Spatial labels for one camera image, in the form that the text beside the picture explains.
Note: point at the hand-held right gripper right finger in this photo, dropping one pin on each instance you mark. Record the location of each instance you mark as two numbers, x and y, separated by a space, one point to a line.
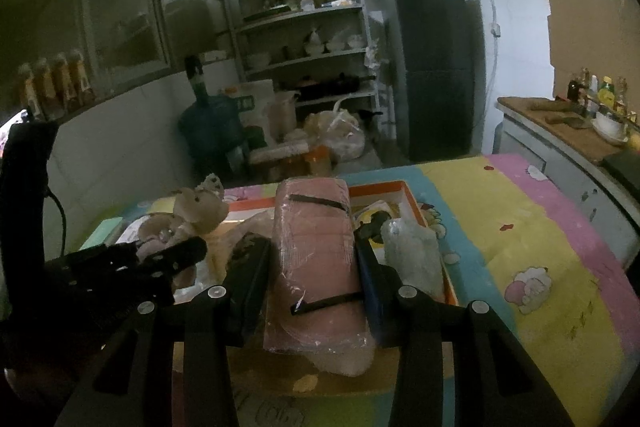
375 292

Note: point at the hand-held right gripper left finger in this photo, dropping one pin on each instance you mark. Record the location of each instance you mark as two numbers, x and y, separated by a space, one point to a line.
250 287

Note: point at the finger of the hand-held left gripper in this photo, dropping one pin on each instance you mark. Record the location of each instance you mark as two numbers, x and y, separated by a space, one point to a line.
180 254
100 259

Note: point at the pink teddy bear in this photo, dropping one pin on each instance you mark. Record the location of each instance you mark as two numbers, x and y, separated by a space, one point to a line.
200 212

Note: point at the clear bag with green cloth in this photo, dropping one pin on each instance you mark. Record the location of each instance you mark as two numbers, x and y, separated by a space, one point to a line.
410 252

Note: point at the pink towel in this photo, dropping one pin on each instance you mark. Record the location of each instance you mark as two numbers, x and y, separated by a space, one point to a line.
315 257

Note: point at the penguin plush toy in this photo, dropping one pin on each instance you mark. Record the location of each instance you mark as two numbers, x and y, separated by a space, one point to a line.
372 217

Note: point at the orange-rimmed cardboard box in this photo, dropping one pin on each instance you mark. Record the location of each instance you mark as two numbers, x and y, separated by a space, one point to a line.
380 187

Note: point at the green tissue box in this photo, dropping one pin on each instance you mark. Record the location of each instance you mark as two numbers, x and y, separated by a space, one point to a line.
102 232

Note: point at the blue water jug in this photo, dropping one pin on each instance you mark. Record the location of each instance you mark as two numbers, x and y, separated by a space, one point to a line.
210 132

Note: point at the plastic bag of food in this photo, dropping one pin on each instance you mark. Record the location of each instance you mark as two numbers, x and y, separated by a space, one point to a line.
335 137

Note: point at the white sack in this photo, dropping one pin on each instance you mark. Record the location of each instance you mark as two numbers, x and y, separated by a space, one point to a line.
255 102

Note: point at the clear plastic jar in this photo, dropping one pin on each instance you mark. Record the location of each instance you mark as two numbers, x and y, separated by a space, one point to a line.
283 117

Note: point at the black water pump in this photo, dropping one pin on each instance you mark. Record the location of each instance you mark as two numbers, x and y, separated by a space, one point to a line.
196 77

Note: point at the black frying pan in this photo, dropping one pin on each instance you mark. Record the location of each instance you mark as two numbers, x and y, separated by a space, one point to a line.
330 88

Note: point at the sliding glass window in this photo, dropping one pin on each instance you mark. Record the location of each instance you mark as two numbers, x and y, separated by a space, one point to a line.
159 22

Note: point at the dark refrigerator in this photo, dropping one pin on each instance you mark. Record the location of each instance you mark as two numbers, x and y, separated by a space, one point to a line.
435 72

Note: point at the kitchen counter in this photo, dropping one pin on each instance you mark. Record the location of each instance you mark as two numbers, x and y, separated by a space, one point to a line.
550 117

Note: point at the white pitcher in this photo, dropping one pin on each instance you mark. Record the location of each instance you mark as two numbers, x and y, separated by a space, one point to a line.
314 43

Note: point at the metal shelf rack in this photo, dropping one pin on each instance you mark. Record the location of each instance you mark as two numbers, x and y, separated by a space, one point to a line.
300 14

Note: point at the black stove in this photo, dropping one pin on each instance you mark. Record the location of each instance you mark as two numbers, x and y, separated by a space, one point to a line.
622 169

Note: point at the white bowl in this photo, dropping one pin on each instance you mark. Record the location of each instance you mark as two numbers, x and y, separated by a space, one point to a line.
611 131

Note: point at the dark glass bottle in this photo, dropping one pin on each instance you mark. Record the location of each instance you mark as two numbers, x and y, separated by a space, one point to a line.
575 86

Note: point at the yellow bottle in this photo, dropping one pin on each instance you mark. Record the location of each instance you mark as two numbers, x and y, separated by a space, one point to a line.
605 94

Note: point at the wall socket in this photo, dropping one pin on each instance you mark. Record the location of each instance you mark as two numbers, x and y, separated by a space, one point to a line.
496 31

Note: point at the cardboard sheet on wall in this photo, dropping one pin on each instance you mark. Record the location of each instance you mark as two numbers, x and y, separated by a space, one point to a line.
590 37

